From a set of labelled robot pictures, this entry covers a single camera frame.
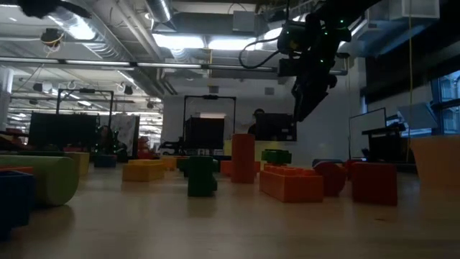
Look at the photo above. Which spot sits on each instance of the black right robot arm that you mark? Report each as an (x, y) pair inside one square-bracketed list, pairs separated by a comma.
[(345, 14)]

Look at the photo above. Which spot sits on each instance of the black gantry frame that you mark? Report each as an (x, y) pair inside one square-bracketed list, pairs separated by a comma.
[(86, 90), (209, 97)]

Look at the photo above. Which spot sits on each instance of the orange-red two-by-four brick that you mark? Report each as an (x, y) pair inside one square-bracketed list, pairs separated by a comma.
[(291, 185)]

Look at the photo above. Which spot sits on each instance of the small green square block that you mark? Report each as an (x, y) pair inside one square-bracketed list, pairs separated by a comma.
[(276, 157)]

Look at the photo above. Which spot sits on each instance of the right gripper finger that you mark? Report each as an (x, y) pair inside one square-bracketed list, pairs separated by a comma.
[(308, 104)]

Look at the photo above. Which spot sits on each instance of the window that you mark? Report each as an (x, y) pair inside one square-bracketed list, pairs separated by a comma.
[(447, 104)]

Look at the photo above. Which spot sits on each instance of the small blue square block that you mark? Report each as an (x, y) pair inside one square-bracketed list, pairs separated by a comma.
[(105, 160)]

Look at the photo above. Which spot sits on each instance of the grey ceiling box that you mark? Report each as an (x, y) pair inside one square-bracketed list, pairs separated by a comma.
[(244, 21)]

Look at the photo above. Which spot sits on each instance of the yellow arch block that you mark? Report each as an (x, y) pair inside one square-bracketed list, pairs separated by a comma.
[(82, 162)]

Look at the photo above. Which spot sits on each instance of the black wall screen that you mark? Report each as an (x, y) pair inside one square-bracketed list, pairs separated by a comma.
[(276, 127)]

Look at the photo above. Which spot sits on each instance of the green two-by-four brick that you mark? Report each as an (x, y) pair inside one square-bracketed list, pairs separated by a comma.
[(182, 166)]

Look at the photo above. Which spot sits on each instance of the whiteboard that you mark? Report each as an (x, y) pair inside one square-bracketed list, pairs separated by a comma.
[(366, 135)]

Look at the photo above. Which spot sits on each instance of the blue two-by-four brick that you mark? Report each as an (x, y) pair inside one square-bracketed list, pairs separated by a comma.
[(14, 201)]

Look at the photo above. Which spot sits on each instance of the salmon red cylinder block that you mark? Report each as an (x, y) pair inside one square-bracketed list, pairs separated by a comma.
[(243, 158)]

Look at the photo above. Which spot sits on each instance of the crimson cylinder block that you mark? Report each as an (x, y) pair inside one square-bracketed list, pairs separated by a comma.
[(349, 164)]

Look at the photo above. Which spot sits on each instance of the black frame clamp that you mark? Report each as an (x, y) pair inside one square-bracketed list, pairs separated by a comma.
[(122, 156)]

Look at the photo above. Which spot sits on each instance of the amber yellow two-by-four brick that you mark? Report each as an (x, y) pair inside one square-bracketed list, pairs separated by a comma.
[(143, 172)]

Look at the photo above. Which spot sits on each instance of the orange translucent bin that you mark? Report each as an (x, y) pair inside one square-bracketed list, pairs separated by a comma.
[(436, 162)]

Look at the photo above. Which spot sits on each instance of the black cart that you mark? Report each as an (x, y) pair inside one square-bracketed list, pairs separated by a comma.
[(386, 144)]

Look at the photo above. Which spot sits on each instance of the wall vent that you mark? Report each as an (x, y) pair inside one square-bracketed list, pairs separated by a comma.
[(213, 89), (269, 91)]

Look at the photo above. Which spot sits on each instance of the red arch block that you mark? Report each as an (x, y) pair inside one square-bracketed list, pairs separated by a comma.
[(373, 184)]

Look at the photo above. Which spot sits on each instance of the light green cylinder block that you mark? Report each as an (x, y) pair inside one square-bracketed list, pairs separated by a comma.
[(54, 180)]

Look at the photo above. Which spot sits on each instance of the white tilted monitor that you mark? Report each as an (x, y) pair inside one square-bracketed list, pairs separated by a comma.
[(417, 116)]

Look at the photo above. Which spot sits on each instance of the white printed sheet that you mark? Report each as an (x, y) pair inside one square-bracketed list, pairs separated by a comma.
[(124, 131)]

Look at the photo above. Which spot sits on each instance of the small red square block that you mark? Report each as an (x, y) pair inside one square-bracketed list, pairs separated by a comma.
[(16, 169)]

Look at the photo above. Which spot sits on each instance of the seated person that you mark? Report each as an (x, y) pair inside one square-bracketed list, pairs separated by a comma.
[(105, 138)]

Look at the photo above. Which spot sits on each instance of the ceiling light panel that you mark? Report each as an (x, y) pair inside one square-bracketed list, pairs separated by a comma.
[(231, 44), (178, 41)]

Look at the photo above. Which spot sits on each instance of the large black panel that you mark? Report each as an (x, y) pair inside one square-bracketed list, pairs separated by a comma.
[(63, 131)]

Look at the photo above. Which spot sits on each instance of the black ceiling camera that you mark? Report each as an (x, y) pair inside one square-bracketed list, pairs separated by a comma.
[(52, 36)]

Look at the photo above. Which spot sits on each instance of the green narrow long brick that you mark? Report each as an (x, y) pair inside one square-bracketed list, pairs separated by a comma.
[(201, 178)]

